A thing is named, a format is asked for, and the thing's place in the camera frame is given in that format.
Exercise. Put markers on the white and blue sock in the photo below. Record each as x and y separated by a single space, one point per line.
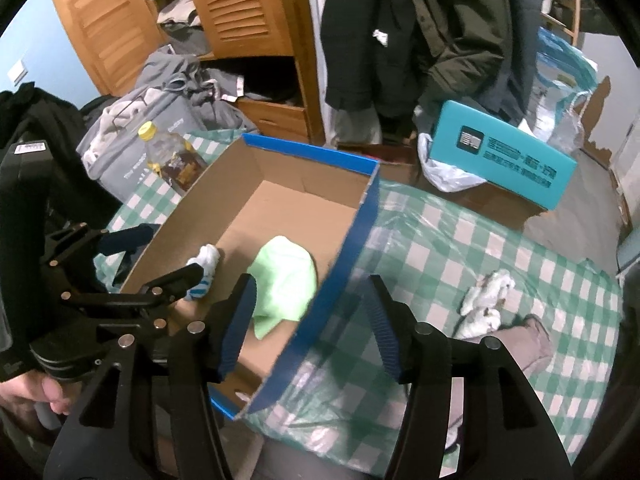
205 257

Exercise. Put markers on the wooden wardrobe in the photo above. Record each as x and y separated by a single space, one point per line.
300 110

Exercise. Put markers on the louvered wooden wardrobe door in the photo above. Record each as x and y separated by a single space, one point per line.
235 5
105 20

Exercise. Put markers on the blue and white plastic bag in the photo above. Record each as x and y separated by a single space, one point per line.
560 60

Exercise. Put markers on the brown cardboard box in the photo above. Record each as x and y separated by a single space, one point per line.
390 165

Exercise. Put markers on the yellow-capped clear bottle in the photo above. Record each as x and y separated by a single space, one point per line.
170 160

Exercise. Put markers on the green checkered tablecloth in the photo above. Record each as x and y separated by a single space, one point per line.
425 240

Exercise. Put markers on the person's left hand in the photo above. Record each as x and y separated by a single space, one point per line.
50 395

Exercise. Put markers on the grey hoodie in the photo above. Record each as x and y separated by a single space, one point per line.
165 67

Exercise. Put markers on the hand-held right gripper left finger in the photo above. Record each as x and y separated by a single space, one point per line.
240 320

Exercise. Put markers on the small white tag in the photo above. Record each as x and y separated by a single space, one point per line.
380 36

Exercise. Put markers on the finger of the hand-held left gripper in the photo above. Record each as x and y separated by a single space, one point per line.
125 240
175 280

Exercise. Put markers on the wooden chair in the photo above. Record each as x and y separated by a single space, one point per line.
570 5

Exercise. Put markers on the grey-beige sock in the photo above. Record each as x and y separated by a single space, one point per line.
530 340

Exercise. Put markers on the blue-rimmed cardboard box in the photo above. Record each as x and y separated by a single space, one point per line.
280 200

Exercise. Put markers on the dark olive hanging jacket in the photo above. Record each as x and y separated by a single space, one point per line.
475 35

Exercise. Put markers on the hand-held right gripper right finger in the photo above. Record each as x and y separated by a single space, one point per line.
387 330

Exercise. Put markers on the white wall switch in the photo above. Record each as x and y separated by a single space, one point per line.
16 72

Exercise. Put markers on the dark grey fabric bag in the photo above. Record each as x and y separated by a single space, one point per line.
125 170

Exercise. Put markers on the black garment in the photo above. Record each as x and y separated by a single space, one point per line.
35 110

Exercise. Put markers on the clear plastic bag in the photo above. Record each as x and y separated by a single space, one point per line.
570 125

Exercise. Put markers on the teal box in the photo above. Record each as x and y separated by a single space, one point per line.
500 160

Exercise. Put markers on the light green cloth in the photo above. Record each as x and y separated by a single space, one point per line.
285 280

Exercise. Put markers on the white cloth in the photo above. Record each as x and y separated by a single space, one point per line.
485 295

